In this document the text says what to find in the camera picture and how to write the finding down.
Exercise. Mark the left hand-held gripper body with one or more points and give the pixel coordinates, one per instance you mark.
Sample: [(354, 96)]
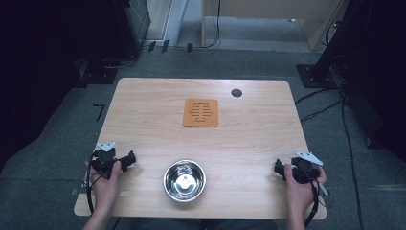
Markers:
[(102, 158)]

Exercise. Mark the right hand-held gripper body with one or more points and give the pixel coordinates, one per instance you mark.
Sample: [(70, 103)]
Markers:
[(304, 172)]

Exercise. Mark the stainless steel bowl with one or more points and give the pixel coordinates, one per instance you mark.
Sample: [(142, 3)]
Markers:
[(172, 179)]

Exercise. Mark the person's right hand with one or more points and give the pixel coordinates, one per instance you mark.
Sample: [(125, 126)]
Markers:
[(300, 198)]

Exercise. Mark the person's left hand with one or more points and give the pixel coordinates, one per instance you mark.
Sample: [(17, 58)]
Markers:
[(107, 191)]

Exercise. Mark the orange square slotted trivet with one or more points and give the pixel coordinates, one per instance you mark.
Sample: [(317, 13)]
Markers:
[(191, 122)]

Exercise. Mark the black flat stand foot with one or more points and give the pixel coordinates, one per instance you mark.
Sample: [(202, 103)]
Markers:
[(99, 75)]

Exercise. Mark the dark round table grommet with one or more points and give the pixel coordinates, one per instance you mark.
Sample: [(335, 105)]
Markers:
[(236, 93)]

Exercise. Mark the dark equipment cabinet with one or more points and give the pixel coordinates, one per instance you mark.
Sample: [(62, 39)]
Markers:
[(127, 25)]

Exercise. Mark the light wooden panel furniture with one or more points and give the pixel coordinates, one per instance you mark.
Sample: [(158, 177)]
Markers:
[(271, 8)]

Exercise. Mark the black stand base plate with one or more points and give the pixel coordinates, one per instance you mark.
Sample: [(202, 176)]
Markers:
[(311, 78)]

